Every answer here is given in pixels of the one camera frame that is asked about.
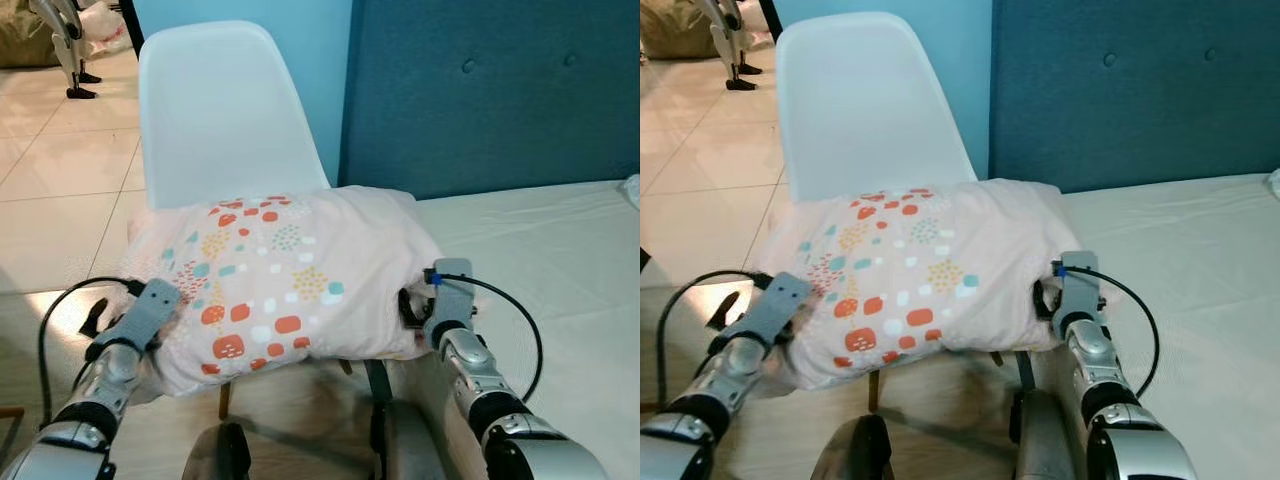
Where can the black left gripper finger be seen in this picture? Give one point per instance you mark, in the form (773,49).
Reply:
(96,320)
(726,312)

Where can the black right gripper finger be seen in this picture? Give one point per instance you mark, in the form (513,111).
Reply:
(408,312)
(1043,303)

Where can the pink patterned pillow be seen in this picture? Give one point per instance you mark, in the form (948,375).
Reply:
(330,240)
(980,230)

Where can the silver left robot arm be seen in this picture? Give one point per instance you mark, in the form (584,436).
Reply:
(730,375)
(100,390)

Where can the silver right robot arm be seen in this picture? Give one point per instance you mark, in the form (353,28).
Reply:
(475,365)
(1095,350)

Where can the white plastic chair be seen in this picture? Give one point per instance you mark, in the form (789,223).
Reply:
(230,120)
(870,110)

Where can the robot right leg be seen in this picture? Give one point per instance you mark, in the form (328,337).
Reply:
(1045,440)
(410,440)

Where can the robot leg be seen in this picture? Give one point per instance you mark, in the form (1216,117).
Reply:
(410,440)
(215,455)
(850,450)
(1045,440)

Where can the bed with beige sheet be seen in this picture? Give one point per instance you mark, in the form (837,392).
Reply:
(560,260)
(1200,260)

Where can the robot left leg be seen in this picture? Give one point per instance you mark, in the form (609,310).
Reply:
(850,450)
(215,455)

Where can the blue tufted headboard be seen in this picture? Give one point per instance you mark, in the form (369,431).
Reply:
(500,100)
(1140,100)

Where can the white plastic bag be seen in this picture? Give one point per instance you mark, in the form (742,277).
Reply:
(757,38)
(100,20)

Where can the grey-green sack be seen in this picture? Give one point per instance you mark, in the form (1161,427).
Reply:
(25,40)
(675,30)

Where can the black metal stand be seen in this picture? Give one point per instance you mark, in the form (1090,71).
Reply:
(770,15)
(130,25)

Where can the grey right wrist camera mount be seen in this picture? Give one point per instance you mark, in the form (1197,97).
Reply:
(1080,290)
(455,300)

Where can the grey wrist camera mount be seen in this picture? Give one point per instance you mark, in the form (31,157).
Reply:
(1080,290)
(455,300)
(780,300)
(150,310)

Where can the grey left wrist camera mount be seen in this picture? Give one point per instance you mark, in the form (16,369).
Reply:
(150,310)
(780,300)

